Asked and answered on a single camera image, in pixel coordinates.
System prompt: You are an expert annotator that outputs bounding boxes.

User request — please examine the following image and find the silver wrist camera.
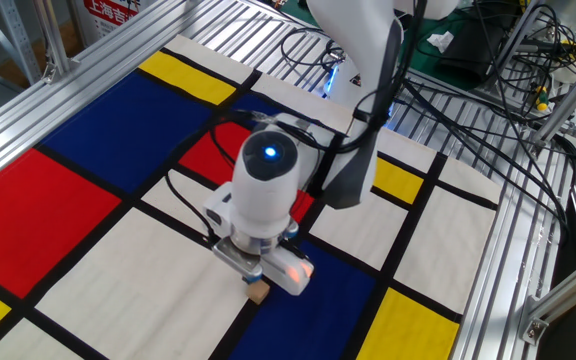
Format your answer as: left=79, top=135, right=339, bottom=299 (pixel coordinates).
left=211, top=236, right=265, bottom=285

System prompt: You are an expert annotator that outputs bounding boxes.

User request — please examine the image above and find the crumpled white paper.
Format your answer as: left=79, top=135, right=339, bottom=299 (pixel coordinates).
left=426, top=30, right=455, bottom=54

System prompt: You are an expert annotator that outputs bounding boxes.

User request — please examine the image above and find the grey perforated shelf upright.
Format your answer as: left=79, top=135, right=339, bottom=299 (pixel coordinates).
left=0, top=0, right=44, bottom=84

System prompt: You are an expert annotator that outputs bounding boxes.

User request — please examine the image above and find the aluminium beam with bracket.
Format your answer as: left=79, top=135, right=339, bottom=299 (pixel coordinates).
left=517, top=259, right=576, bottom=346

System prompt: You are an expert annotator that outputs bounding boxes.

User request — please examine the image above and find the yellow green screwdriver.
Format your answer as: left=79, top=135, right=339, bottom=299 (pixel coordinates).
left=534, top=84, right=551, bottom=113

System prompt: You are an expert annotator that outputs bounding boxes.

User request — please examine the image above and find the long aluminium frame rail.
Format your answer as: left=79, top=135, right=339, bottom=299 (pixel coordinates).
left=0, top=0, right=249, bottom=194

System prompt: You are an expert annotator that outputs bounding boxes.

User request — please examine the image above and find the small wooden block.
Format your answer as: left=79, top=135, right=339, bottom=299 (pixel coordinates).
left=245, top=279, right=272, bottom=305

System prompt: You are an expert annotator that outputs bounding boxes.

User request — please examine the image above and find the black table cable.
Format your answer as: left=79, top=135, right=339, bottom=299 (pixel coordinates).
left=395, top=72, right=572, bottom=241

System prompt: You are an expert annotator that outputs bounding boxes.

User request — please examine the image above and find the colour block patterned cloth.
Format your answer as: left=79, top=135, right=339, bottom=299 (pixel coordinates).
left=0, top=33, right=503, bottom=360

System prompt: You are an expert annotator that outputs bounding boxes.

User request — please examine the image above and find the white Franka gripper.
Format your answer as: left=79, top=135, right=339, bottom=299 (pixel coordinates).
left=202, top=181, right=316, bottom=298

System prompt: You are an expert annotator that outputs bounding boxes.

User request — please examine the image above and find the black bag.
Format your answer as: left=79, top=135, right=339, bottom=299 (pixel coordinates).
left=437, top=14, right=517, bottom=86

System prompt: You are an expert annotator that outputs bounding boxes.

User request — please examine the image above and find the aluminium frame post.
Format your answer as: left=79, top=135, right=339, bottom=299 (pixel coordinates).
left=488, top=0, right=543, bottom=92
left=32, top=0, right=72, bottom=84
left=531, top=49, right=576, bottom=147

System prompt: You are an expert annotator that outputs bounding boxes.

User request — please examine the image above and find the black camera cable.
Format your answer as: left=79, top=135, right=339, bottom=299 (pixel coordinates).
left=164, top=168, right=218, bottom=245

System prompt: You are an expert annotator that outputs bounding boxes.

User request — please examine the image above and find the green mat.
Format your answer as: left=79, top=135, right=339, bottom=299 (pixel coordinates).
left=280, top=0, right=519, bottom=91

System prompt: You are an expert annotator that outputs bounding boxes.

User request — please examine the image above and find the red white sign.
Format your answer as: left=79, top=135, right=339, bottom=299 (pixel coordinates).
left=75, top=0, right=143, bottom=40

